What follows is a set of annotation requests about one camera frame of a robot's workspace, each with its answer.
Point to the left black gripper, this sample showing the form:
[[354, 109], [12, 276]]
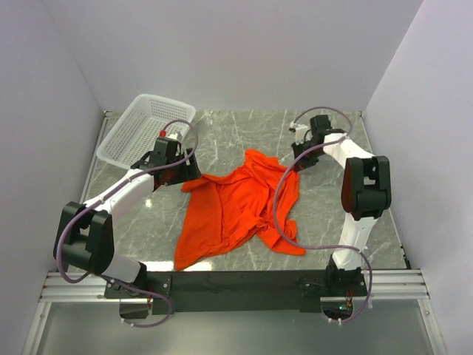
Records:
[[191, 171]]

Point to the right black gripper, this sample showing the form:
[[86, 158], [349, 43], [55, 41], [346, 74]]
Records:
[[301, 163]]

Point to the orange t shirt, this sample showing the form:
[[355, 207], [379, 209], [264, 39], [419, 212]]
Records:
[[225, 212]]

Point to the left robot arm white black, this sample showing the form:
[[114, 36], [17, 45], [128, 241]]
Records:
[[85, 237]]

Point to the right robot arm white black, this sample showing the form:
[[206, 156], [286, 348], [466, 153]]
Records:
[[365, 193]]

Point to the white perforated plastic basket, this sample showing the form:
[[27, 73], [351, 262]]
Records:
[[137, 128]]

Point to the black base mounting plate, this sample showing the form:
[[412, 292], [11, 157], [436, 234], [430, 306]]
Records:
[[301, 290]]

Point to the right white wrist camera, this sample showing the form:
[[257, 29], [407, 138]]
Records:
[[302, 133]]

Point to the aluminium extrusion rail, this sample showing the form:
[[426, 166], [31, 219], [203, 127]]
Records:
[[396, 323]]

